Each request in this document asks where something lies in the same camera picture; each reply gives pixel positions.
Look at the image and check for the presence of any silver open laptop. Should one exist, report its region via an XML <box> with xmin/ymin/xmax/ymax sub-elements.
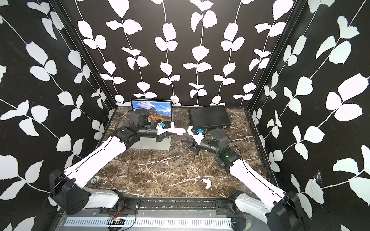
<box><xmin>130</xmin><ymin>99</ymin><xmax>172</xmax><ymax>150</ymax></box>

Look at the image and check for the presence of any black flat electronics box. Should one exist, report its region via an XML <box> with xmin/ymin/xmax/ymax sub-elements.
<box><xmin>188</xmin><ymin>105</ymin><xmax>231</xmax><ymax>131</ymax></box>

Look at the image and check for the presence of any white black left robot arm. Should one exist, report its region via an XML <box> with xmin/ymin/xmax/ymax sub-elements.
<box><xmin>49</xmin><ymin>108</ymin><xmax>186</xmax><ymax>215</ymax></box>

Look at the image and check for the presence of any green round table marker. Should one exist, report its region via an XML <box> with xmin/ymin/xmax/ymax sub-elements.
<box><xmin>89</xmin><ymin>176</ymin><xmax>100</xmax><ymax>185</ymax></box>

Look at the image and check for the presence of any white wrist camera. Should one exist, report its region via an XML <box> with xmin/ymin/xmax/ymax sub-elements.
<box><xmin>157</xmin><ymin>121</ymin><xmax>174</xmax><ymax>130</ymax></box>
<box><xmin>187</xmin><ymin>125</ymin><xmax>204</xmax><ymax>145</ymax></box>

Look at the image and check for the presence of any black front mounting rail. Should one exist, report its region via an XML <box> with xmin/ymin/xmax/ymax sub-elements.
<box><xmin>100</xmin><ymin>197</ymin><xmax>243</xmax><ymax>217</ymax></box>

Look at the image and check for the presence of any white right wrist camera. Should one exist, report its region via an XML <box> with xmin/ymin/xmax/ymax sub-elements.
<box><xmin>187</xmin><ymin>125</ymin><xmax>204</xmax><ymax>145</ymax></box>

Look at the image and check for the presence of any white slotted cable duct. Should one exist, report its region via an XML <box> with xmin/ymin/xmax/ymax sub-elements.
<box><xmin>63</xmin><ymin>217</ymin><xmax>232</xmax><ymax>229</ymax></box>

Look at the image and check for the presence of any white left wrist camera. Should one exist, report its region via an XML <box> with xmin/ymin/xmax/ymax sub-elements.
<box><xmin>157</xmin><ymin>121</ymin><xmax>174</xmax><ymax>130</ymax></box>

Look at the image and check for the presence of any white wireless mouse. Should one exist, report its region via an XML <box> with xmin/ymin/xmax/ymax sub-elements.
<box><xmin>168</xmin><ymin>128</ymin><xmax>187</xmax><ymax>135</ymax></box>

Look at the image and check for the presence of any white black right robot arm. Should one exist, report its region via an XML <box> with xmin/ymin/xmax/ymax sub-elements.
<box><xmin>183</xmin><ymin>126</ymin><xmax>310</xmax><ymax>231</ymax></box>

